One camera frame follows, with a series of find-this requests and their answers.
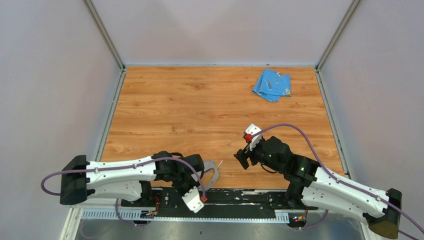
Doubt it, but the purple cable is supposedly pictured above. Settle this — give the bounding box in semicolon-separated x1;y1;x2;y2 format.
243;123;424;240
40;156;209;204

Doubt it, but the folded blue cloth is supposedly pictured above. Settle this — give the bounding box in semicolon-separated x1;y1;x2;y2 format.
252;68;292;102

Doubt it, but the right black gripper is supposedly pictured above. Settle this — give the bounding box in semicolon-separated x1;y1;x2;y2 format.
233;137;285;174

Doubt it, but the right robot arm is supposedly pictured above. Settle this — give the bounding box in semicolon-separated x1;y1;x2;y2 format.
234;136;402;240

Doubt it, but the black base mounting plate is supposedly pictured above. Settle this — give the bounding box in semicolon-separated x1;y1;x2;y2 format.
120;187;306;219

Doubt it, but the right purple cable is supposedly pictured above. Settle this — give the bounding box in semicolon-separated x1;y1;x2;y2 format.
243;123;424;240

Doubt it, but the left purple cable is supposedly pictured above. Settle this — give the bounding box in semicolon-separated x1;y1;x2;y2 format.
40;156;209;204

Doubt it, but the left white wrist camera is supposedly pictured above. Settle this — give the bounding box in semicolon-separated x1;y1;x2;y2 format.
181;187;204;213

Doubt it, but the key with blue tag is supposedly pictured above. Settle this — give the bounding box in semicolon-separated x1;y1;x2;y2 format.
203;168;214;173

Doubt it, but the white slotted cable duct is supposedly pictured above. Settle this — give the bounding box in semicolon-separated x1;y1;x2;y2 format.
81;210;290;223

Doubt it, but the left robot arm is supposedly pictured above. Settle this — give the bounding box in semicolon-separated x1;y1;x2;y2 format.
59;151;205;212

